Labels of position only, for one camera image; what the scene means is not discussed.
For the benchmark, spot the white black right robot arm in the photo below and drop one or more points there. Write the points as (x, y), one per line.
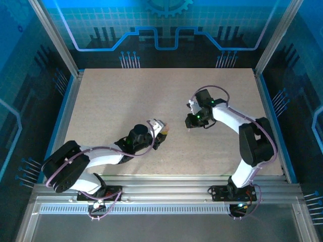
(227, 118)

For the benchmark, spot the small lit circuit board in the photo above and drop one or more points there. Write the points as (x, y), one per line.
(240, 205)
(98, 204)

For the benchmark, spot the aluminium lower enclosure frame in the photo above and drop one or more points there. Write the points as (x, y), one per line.
(306, 227)

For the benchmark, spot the pink round charging case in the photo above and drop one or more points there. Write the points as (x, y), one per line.
(166, 129)

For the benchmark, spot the aluminium upright frame post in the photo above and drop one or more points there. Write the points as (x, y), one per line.
(57, 40)
(277, 37)

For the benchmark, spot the aluminium table side rail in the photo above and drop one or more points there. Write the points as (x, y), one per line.
(273, 126)
(64, 126)

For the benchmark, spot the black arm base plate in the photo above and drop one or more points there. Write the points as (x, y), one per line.
(218, 194)
(114, 189)

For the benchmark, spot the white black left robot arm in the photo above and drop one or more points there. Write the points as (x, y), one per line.
(101, 156)

